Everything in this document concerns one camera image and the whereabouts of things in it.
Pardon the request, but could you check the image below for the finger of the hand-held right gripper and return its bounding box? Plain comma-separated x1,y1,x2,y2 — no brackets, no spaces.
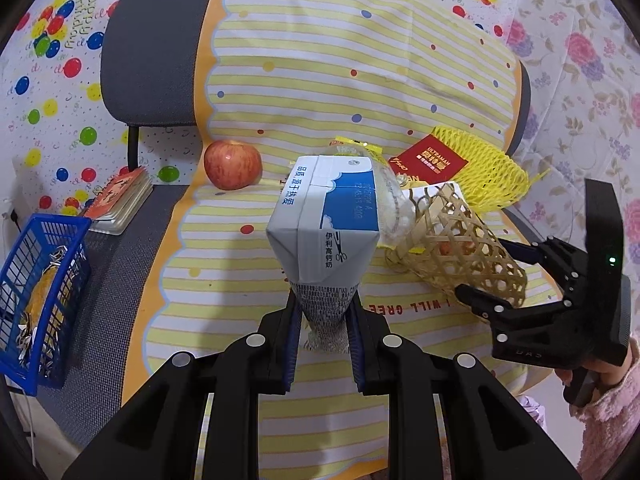
454,284,576,346
504,237,583,293

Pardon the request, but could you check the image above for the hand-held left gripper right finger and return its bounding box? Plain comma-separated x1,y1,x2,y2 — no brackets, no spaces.
347,300,581,480

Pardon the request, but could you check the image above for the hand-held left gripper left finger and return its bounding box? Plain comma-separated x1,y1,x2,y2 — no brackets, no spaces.
62,290,303,480

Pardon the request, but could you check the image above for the woven bamboo basket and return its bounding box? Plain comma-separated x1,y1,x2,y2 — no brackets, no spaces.
385,183,528,321

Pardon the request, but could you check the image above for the blue and white milk carton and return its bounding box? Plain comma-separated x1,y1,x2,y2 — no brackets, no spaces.
266,154,382,354

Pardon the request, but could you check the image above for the blue plastic basket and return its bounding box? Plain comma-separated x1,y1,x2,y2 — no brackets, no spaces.
0,213,92,397

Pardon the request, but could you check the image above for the person's right hand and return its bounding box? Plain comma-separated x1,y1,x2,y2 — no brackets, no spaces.
555,337,640,391

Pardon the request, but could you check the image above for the yellow foam net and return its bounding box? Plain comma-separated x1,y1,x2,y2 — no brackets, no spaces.
430,126,551,211

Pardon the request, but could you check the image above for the clear bag with white filling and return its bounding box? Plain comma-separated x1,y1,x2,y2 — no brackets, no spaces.
327,136,418,251

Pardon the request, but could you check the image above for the red card packet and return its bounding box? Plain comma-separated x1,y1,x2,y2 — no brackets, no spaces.
389,135,469,183

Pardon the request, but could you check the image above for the floral print plastic sheet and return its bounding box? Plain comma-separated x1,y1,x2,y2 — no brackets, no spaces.
500,0,640,311

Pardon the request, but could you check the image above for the red apple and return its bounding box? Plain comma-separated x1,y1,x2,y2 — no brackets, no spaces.
203,140,263,191

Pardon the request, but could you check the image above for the crumpled foil snack wrapper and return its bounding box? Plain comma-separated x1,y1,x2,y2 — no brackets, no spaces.
0,245,83,376

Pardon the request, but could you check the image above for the yellow striped plastic sheet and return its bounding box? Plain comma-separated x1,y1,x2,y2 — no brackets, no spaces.
122,0,551,480

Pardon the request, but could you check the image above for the grey office chair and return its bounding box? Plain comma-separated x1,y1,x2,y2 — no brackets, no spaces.
37,0,546,451

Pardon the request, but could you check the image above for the balloon print plastic sheet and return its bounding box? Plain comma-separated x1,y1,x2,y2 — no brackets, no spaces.
0,0,521,226

